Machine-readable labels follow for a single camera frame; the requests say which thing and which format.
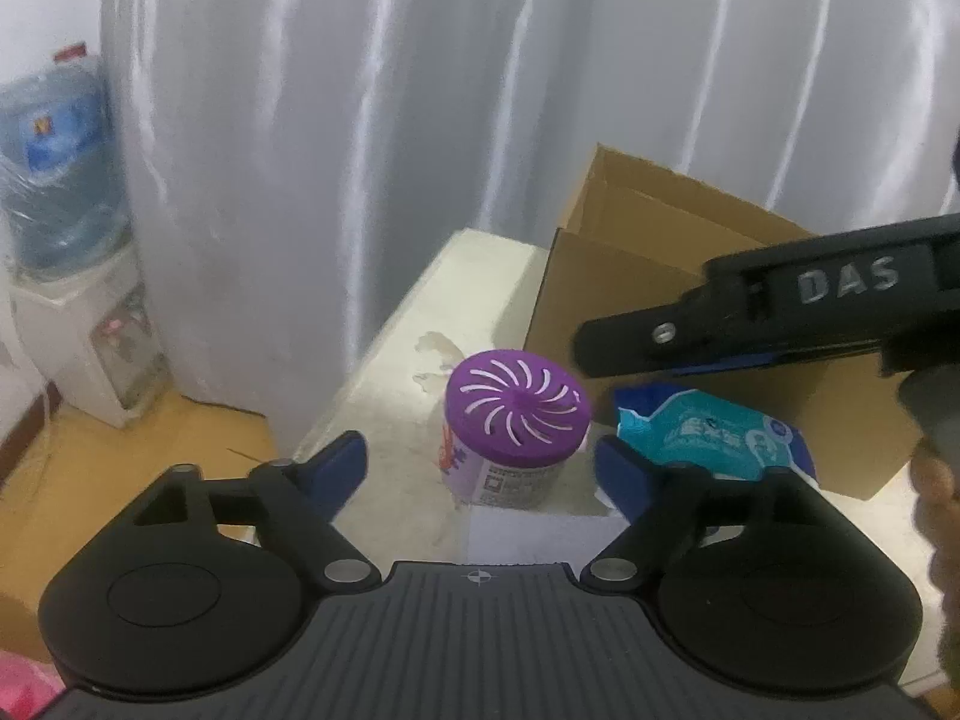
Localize blue white wet wipes pack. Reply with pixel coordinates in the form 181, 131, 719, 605
613, 382, 817, 481

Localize white cardboard box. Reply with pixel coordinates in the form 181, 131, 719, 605
454, 505, 626, 572

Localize purple lid air freshener jar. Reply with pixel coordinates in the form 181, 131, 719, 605
439, 349, 590, 509

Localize person right hand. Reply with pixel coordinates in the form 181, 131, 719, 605
910, 439, 958, 688

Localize brown cardboard box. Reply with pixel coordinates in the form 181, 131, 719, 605
524, 146, 919, 499

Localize white water dispenser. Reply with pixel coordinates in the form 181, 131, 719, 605
11, 245, 166, 429

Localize white grey curtain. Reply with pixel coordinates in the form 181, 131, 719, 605
101, 0, 958, 449

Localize blue water jug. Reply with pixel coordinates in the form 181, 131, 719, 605
2, 46, 130, 281

